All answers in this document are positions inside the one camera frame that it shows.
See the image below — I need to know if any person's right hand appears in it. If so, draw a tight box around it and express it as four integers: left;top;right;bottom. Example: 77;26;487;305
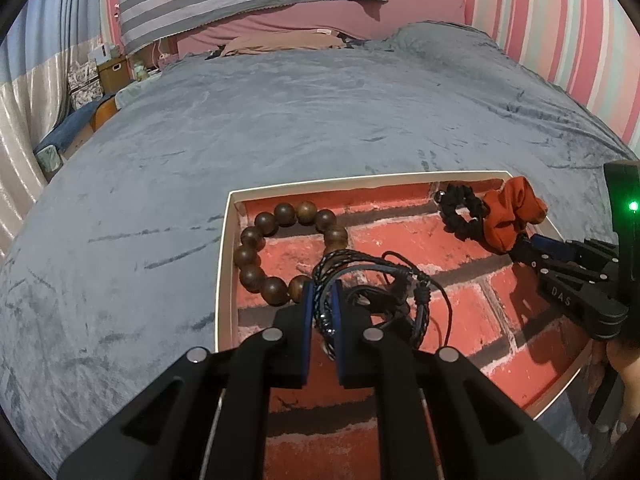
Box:
593;332;640;438

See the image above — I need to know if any pale green container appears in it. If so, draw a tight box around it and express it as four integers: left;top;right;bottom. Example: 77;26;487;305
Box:
36;145;64;174

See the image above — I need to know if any grey striped hanging cloth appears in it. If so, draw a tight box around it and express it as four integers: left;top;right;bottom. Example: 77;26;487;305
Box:
117;0;389;56

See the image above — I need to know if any white small appliance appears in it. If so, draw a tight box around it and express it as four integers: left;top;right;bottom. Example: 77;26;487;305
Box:
87;44;121;64

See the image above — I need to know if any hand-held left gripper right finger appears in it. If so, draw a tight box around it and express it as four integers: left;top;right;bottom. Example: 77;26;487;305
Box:
332;280;586;480

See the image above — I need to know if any pink headboard cover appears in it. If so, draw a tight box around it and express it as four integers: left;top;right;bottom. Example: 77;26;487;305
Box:
177;0;467;59

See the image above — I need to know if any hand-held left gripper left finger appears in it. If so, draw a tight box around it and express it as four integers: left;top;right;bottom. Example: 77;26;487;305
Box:
57;280;316;480

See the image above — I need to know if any black scrunchie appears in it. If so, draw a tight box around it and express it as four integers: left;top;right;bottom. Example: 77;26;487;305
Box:
434;183;489;241

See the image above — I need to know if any patterned storage box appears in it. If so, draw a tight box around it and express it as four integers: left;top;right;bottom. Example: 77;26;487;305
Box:
67;60;104;111

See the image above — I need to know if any beige pillow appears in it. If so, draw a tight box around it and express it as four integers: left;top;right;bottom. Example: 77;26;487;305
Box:
220;30;347;57

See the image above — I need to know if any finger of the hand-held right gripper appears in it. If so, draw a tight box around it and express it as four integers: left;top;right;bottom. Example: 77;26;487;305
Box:
510;242;612;285
530;233;620;262

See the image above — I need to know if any orange scrunchie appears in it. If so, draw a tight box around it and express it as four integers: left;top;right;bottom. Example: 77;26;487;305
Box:
481;176;549;254

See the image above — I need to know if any grey plush blanket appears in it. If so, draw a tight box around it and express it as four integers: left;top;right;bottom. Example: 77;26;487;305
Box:
0;21;640;480

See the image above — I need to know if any black cord bracelet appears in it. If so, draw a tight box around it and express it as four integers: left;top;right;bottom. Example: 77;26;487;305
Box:
311;249;453;361

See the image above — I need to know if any wooden bead bracelet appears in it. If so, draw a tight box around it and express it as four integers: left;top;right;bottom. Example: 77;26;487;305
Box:
233;201;349;307

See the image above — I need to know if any blue and white curtain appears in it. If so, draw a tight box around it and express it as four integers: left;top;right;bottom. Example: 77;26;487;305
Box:
0;0;108;281

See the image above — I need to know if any brown storage box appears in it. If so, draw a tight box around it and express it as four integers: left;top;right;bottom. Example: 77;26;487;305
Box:
97;56;132;95

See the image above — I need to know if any brick-patterned jewelry tray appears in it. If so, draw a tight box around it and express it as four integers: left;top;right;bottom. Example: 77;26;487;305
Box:
215;171;598;480

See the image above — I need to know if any blue folded cloth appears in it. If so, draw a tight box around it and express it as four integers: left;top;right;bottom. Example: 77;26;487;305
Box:
35;100;108;154

